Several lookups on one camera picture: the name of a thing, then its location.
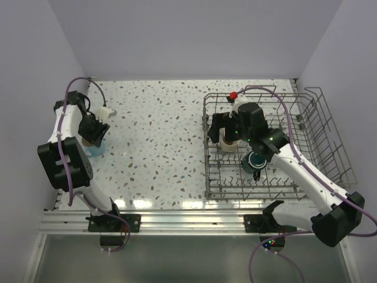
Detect aluminium mounting rail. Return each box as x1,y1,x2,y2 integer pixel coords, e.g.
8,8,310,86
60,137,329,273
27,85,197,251
37,208,350,236

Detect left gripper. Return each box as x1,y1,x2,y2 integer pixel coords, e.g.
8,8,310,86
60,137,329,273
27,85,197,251
78,114,110,148

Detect beige cup front left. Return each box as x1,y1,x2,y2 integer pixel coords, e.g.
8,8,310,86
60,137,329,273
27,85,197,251
220,140,239,153

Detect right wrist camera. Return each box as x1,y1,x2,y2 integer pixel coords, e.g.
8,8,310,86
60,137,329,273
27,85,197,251
229,91,249,118

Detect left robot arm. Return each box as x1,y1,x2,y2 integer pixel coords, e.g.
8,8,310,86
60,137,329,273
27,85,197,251
37,91,124,232

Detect dark teal mug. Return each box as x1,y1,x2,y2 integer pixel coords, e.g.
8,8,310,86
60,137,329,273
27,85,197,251
241,151,267,181

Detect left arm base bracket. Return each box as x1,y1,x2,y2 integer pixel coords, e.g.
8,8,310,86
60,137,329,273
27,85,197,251
119,213,141,233

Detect grey wire dish rack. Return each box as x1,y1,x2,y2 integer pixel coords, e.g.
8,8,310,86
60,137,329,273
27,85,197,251
203,86,357,202

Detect light blue mug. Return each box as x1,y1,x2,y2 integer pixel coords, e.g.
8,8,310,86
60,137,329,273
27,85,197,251
81,139,105,157

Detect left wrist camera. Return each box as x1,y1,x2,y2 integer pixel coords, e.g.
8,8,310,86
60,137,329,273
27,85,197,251
96,106,117,121

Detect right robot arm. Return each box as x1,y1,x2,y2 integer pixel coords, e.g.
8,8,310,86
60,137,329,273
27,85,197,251
208,102,365,247

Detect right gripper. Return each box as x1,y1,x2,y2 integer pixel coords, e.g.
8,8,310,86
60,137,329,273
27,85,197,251
207,111,253,143

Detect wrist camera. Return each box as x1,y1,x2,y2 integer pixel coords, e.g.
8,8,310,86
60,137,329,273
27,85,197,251
96,106,117,121
229,91,249,118

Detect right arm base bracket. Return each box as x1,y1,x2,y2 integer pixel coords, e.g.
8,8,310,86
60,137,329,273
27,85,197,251
243,214,264,233

